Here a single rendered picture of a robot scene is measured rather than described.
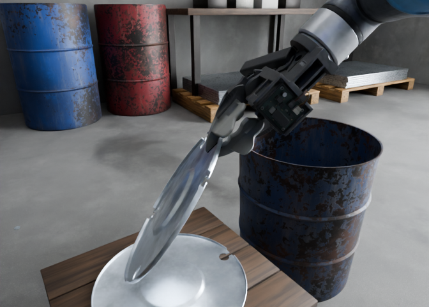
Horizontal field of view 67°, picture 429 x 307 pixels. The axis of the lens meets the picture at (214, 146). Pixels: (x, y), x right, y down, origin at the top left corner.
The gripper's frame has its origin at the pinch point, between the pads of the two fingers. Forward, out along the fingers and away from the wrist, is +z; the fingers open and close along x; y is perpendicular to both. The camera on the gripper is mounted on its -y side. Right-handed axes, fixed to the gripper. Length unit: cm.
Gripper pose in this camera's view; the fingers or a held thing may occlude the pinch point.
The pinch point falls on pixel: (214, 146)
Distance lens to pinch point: 50.8
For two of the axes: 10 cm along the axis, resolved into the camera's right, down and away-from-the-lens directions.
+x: 7.0, 6.0, 4.0
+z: -6.9, 7.1, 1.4
